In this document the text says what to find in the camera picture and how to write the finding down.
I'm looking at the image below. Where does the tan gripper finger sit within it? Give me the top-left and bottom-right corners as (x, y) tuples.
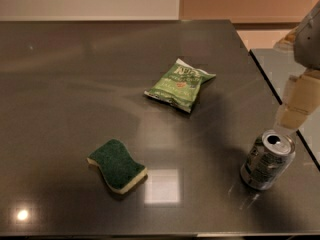
(274, 69), (320, 130)

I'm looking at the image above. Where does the green jalapeno chip bag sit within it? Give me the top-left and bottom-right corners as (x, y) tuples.
(144, 59), (216, 113)

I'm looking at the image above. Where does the silver soda can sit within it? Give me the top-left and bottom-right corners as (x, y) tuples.
(240, 130), (295, 190)

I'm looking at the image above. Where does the green and yellow sponge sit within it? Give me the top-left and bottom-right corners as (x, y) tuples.
(87, 139), (147, 195)

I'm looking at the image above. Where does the grey side table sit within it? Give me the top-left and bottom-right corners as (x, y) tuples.
(250, 48), (320, 170)

